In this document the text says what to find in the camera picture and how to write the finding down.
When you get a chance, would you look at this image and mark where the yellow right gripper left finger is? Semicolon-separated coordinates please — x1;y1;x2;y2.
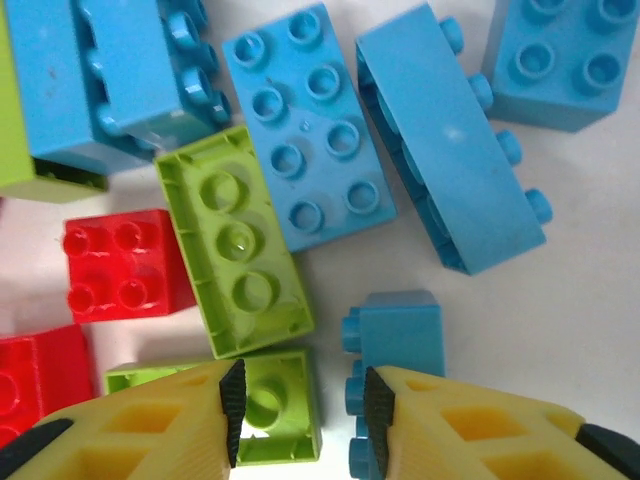
0;358;247;480

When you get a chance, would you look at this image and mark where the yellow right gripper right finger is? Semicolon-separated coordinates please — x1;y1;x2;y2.
363;365;640;480

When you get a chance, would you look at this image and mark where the lime green two-by-two toy brick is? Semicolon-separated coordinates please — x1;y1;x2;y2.
103;348;323;467

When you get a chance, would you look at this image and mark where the red two-by-four toy brick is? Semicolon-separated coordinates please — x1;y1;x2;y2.
0;322;97;449

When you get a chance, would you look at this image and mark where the red two-by-two toy brick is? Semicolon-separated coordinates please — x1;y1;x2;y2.
62;207;197;326

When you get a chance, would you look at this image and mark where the lime green two-by-four toy brick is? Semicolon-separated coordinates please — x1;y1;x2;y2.
153;123;316;361

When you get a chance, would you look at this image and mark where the blue two-by-four toy brick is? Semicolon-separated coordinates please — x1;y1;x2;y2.
354;1;555;277
221;1;400;255

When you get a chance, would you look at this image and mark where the blue two-by-two toy brick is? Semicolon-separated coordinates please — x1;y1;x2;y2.
481;0;640;135

